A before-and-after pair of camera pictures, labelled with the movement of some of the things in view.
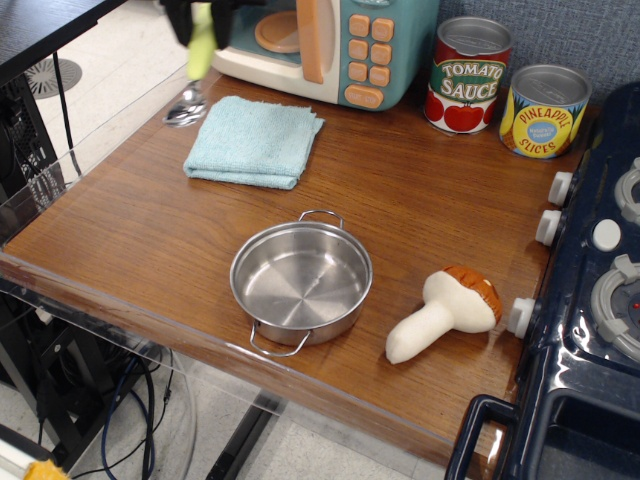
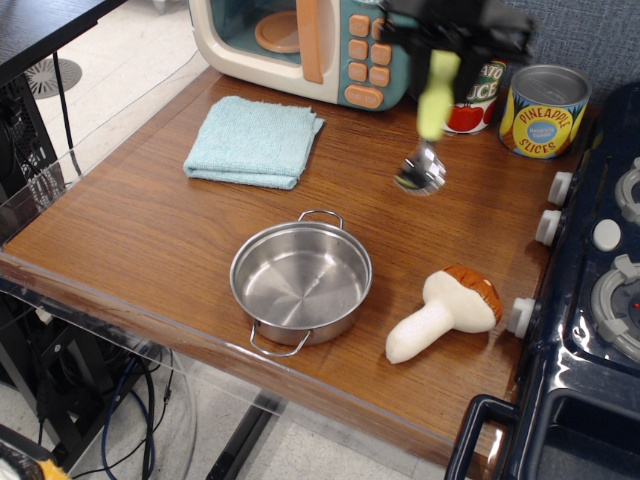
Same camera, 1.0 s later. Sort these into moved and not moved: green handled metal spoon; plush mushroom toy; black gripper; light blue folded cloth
Moved: black gripper; green handled metal spoon
Not moved: plush mushroom toy; light blue folded cloth
